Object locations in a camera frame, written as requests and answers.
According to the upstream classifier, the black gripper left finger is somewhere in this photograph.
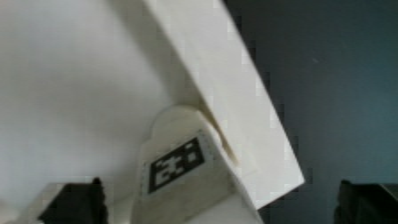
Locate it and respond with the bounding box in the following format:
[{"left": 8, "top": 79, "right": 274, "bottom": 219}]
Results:
[{"left": 24, "top": 178, "right": 109, "bottom": 224}]

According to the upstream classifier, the white square tabletop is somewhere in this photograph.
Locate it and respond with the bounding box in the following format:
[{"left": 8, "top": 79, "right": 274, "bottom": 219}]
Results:
[{"left": 0, "top": 0, "right": 305, "bottom": 224}]

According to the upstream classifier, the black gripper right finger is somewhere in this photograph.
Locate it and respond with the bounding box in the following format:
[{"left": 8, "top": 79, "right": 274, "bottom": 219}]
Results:
[{"left": 335, "top": 180, "right": 398, "bottom": 224}]

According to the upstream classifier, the white table leg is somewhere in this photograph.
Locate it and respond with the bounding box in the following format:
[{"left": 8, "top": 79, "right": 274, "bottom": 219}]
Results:
[{"left": 132, "top": 105, "right": 264, "bottom": 224}]

